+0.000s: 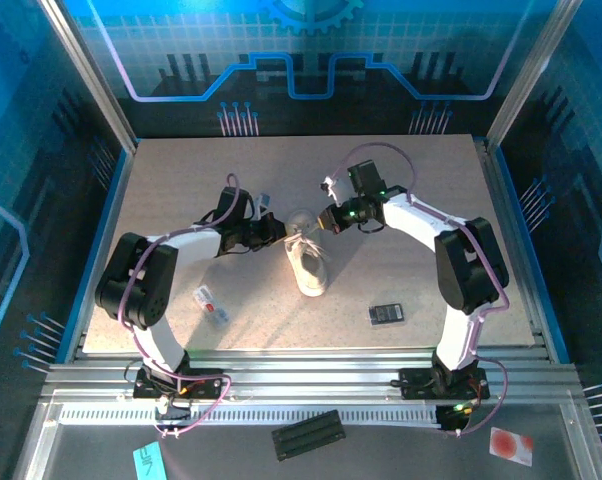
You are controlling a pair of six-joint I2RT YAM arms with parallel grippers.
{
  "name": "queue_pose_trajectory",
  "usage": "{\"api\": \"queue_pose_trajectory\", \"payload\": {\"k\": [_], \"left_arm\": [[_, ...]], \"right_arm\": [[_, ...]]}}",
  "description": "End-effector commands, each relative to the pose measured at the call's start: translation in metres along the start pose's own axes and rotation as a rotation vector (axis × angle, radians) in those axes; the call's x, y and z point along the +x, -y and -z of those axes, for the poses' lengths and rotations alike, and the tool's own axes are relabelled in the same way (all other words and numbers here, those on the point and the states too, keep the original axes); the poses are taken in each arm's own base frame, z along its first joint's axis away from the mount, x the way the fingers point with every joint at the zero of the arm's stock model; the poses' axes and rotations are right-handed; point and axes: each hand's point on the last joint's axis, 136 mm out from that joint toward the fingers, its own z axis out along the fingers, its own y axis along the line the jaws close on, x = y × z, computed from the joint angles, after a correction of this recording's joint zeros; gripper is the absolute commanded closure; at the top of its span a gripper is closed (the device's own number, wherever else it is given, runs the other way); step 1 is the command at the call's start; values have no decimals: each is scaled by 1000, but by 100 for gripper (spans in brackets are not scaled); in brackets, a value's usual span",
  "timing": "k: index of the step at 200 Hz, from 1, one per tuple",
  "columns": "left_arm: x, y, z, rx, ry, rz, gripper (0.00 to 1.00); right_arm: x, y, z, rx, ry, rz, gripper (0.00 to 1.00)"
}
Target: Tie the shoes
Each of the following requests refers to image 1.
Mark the white shoelace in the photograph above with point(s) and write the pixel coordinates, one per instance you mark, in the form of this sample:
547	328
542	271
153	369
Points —
306	246

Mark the white canvas shoe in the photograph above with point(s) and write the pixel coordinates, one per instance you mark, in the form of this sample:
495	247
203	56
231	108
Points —
311	280

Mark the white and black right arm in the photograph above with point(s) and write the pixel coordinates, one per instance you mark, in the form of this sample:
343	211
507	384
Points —
416	220

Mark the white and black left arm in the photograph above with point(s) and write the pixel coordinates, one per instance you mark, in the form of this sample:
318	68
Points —
196	242

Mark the clear packet with red label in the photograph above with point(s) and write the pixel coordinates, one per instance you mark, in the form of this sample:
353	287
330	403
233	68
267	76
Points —
211	307

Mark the blue table edge trim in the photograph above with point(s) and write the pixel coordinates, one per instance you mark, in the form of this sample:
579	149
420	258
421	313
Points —
531	255
93	255

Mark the black ribbed block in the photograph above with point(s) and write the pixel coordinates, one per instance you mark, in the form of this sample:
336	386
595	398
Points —
308	435

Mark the white connector block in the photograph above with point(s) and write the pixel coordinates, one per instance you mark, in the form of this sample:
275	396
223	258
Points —
168	407

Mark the black electronics box with light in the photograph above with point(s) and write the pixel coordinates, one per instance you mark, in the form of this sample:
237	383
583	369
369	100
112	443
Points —
453	417

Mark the cyan card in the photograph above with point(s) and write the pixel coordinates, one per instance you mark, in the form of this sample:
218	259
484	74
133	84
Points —
148	462

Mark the white card with red circle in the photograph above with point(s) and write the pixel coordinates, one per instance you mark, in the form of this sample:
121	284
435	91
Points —
511	446

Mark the aluminium rail frame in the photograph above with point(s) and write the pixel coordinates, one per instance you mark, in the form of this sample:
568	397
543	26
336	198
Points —
306	372

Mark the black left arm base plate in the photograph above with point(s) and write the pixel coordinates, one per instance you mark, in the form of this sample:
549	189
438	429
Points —
206	380

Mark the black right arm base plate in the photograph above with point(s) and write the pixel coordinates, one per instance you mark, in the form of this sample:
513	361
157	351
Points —
416	382

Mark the aluminium frame post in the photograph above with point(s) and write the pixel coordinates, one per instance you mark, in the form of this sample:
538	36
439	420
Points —
86	75
533	75

